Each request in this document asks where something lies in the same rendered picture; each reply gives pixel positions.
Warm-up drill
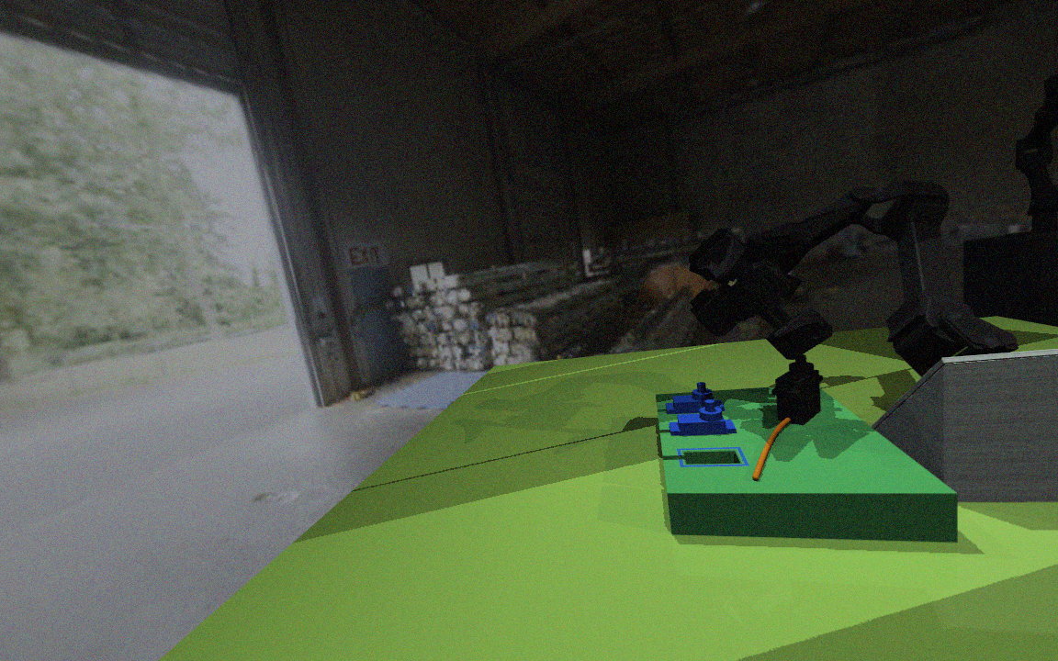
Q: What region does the green flat rectangular deck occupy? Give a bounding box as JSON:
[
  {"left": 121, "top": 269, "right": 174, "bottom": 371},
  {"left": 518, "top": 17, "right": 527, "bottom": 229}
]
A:
[{"left": 656, "top": 382, "right": 957, "bottom": 543}]

